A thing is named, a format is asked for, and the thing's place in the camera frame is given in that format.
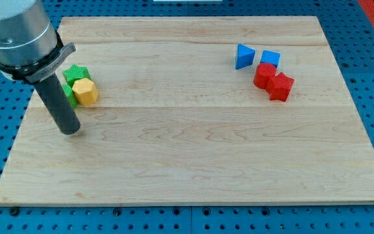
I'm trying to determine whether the dark grey cylindrical pointer rod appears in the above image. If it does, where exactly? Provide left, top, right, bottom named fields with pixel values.
left=34, top=74, right=81, bottom=135

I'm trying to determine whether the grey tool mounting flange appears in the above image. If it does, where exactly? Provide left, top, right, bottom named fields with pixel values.
left=0, top=31, right=76, bottom=85

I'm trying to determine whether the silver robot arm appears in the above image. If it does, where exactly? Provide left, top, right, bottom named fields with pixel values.
left=0, top=0, right=81, bottom=135

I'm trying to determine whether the green star block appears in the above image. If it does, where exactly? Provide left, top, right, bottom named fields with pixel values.
left=62, top=64, right=92, bottom=87

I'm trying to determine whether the red star block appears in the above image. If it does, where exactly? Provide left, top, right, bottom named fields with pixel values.
left=266, top=72, right=295, bottom=102

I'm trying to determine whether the yellow hexagon block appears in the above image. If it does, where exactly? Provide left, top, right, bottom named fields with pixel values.
left=72, top=78, right=99, bottom=105

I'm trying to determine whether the light wooden board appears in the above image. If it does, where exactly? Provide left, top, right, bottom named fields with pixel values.
left=0, top=16, right=374, bottom=207

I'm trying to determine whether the blue triangle block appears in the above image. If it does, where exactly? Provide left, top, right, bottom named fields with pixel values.
left=235, top=44, right=256, bottom=70

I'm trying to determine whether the red cylinder block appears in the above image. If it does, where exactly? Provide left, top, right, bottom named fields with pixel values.
left=253, top=62, right=277, bottom=89

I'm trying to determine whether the blue cube block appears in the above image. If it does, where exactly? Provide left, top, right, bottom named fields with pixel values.
left=260, top=50, right=281, bottom=68

